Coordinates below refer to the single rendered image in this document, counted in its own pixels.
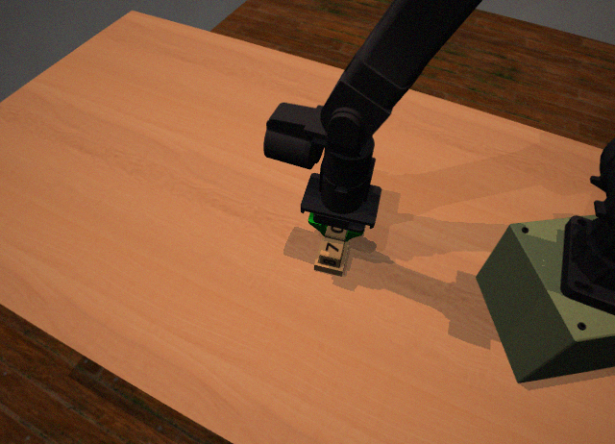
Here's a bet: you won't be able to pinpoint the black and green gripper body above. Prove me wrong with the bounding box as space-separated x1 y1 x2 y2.
301 171 381 234

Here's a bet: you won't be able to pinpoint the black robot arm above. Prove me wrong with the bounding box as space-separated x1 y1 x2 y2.
263 0 615 315

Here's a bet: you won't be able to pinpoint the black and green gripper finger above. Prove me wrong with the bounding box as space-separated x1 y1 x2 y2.
308 212 328 236
345 231 363 241

